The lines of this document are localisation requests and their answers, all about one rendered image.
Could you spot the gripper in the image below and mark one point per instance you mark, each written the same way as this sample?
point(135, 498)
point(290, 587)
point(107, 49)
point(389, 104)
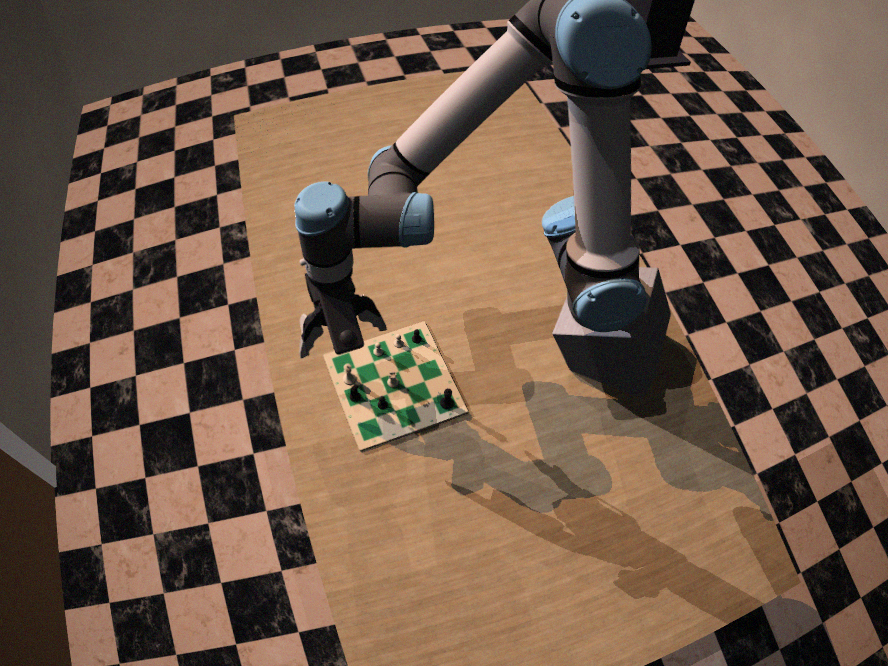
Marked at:
point(364, 307)

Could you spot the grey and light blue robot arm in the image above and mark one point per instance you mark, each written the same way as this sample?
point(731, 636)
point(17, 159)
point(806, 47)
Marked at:
point(606, 44)

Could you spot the green and cream chessboard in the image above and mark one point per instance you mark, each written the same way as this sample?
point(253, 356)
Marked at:
point(413, 405)

